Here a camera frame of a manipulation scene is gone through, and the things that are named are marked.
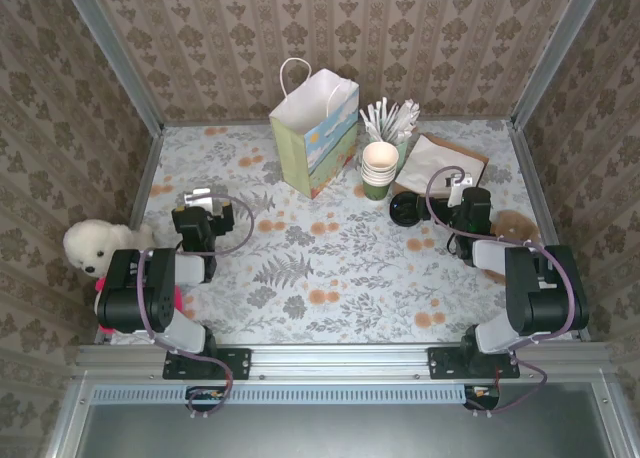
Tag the black plastic cup lid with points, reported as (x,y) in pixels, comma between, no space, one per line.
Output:
(402,210)

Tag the brown pulp cup carrier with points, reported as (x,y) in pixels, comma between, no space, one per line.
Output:
(520,225)

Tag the green paper coffee cup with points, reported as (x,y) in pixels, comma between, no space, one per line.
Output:
(380,155)

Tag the landscape print paper gift bag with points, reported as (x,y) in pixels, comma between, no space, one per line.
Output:
(300,143)

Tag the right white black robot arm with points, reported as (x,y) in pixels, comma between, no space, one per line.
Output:
(545,298)

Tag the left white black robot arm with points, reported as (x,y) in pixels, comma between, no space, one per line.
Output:
(125,298)

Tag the white paper napkin stack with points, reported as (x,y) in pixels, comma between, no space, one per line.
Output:
(435,163)

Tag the mint green straw holder cup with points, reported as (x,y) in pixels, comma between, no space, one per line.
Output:
(403,153)

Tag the stack of green paper cups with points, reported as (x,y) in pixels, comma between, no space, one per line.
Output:
(375,190)

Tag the floral patterned tablecloth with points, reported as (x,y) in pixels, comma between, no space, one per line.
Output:
(325,258)

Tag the white plush bear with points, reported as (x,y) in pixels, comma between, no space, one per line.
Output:
(90,243)

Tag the pink striped plush doll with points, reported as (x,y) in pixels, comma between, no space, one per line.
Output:
(101,283)

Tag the grey metal panel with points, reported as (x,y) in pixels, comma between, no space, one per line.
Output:
(325,433)

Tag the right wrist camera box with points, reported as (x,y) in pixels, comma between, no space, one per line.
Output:
(457,188)

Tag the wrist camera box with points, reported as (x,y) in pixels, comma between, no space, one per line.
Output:
(457,188)
(200,200)

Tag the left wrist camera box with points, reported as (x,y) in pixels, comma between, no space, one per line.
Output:
(200,200)

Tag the aluminium table edge rail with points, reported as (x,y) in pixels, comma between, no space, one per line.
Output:
(147,178)
(225,122)
(532,178)

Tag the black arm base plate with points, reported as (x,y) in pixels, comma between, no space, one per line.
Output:
(440,363)
(240,363)

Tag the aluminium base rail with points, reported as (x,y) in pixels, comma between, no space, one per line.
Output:
(340,360)

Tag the aluminium frame post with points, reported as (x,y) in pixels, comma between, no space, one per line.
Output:
(112,53)
(557,53)

